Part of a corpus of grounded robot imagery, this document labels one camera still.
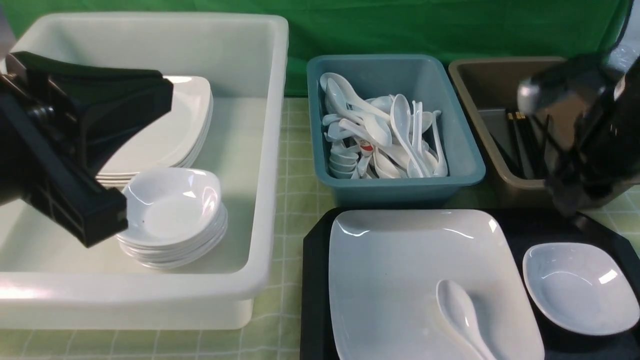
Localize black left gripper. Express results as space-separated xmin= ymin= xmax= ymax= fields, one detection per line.
xmin=0 ymin=51 xmax=174 ymax=248

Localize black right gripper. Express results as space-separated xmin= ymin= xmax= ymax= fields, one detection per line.
xmin=516 ymin=52 xmax=640 ymax=215

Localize small white bowl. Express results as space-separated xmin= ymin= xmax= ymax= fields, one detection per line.
xmin=522 ymin=243 xmax=640 ymax=337

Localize white spoon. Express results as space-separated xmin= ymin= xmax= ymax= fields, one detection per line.
xmin=435 ymin=279 xmax=496 ymax=360

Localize large white square plate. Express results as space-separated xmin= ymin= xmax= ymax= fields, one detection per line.
xmin=328 ymin=209 xmax=546 ymax=360

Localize black chopsticks in bin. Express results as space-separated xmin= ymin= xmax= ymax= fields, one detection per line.
xmin=489 ymin=108 xmax=548 ymax=180

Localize brown plastic bin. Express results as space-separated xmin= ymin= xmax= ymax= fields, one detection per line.
xmin=448 ymin=56 xmax=591 ymax=208

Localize stack of white square plates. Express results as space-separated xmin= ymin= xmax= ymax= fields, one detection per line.
xmin=96 ymin=75 xmax=213 ymax=185

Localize black serving tray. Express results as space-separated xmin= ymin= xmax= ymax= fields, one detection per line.
xmin=300 ymin=207 xmax=640 ymax=360

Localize green backdrop cloth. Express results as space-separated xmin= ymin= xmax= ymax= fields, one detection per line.
xmin=1 ymin=0 xmax=639 ymax=97

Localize stack of small white bowls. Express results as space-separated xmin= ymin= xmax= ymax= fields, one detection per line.
xmin=116 ymin=168 xmax=229 ymax=270

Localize large white plastic tub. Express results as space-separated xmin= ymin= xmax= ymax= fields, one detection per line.
xmin=0 ymin=12 xmax=289 ymax=330

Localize teal plastic bin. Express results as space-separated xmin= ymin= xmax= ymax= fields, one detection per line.
xmin=306 ymin=54 xmax=486 ymax=207

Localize pile of white spoons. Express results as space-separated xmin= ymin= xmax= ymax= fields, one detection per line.
xmin=319 ymin=72 xmax=449 ymax=180

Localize green checkered tablecloth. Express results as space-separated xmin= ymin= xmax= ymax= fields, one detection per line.
xmin=0 ymin=97 xmax=640 ymax=360

